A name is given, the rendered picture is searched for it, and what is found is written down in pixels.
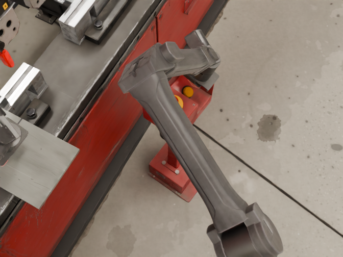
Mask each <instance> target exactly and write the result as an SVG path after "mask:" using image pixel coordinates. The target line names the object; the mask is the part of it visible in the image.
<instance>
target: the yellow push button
mask: <svg viewBox="0 0 343 257"><path fill-rule="evenodd" d="M183 95H185V96H186V97H192V96H193V89H192V88H191V87H185V88H184V89H183Z"/></svg>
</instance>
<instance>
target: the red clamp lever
mask: <svg viewBox="0 0 343 257"><path fill-rule="evenodd" d="M4 47H5V43H4V42H2V41H0V59H1V60H2V62H3V63H4V64H5V65H6V66H8V67H10V68H11V67H13V66H14V61H13V60H12V58H11V56H10V54H9V52H8V51H7V50H5V49H4Z"/></svg>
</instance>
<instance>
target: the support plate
mask: <svg viewBox="0 0 343 257"><path fill-rule="evenodd" d="M2 109H3V108H2ZM3 111H4V112H5V113H6V116H5V117H9V118H10V119H11V120H13V121H14V122H16V123H18V122H19V121H20V120H21V118H20V117H18V116H16V115H14V114H12V113H11V112H9V111H7V110H5V109H3ZM19 125H20V126H21V127H23V128H24V129H25V130H27V131H28V132H29V133H28V135H27V137H26V138H25V139H24V141H23V142H22V143H21V144H20V146H19V147H18V149H17V150H16V151H15V153H14V154H13V155H12V156H11V157H10V158H9V159H8V162H7V163H6V164H5V165H4V166H0V187H1V188H3V189H4V190H6V191H8V192H10V193H11V194H13V195H15V196H16V197H18V198H20V199H22V200H23V201H25V202H27V203H29V204H30V205H32V206H34V207H36V208H37V209H39V210H40V209H41V207H42V206H43V204H44V203H45V201H46V200H47V199H48V197H49V196H50V194H51V193H52V191H53V190H54V188H55V187H56V185H57V184H58V182H59V181H60V179H61V178H62V176H63V175H64V174H65V172H66V171H67V169H68V168H69V166H70V165H71V163H72V162H73V160H74V159H75V157H76V156H77V154H78V153H79V151H80V149H78V148H76V147H75V146H73V145H71V144H69V143H67V142H65V141H63V140H61V139H60V138H58V137H56V136H54V135H52V134H50V133H48V132H46V131H44V130H43V129H41V128H39V127H37V126H35V125H33V124H31V123H29V122H27V121H26V120H24V119H22V121H21V122H20V123H19Z"/></svg>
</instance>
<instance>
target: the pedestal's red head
mask: <svg viewBox="0 0 343 257"><path fill-rule="evenodd" d="M169 85H170V87H171V90H172V92H173V94H174V95H176V96H178V97H180V98H181V99H182V101H183V108H182V109H183V111H184V112H185V114H186V116H187V117H188V119H189V120H190V122H191V124H194V122H195V121H196V119H197V118H198V117H199V116H200V115H201V113H202V112H203V111H204V110H205V108H206V107H207V106H208V105H209V103H210V102H211V98H212V93H213V87H214V84H213V86H212V87H211V88H210V89H209V91H206V89H205V88H203V87H202V86H201V87H200V88H196V87H193V86H192V85H191V83H190V82H189V81H188V79H187V78H186V77H185V76H183V75H179V76H174V77H172V78H171V79H170V80H169ZM184 86H190V87H191V88H192V89H193V96H192V97H191V98H190V99H189V98H188V97H186V96H185V95H183V94H182V88H183V87H184ZM142 110H143V117H144V118H145V119H146V120H148V121H149V122H151V123H152V124H154V122H153V121H152V119H151V117H150V116H149V114H148V113H147V112H146V110H145V109H144V108H143V107H142ZM154 125H155V124H154Z"/></svg>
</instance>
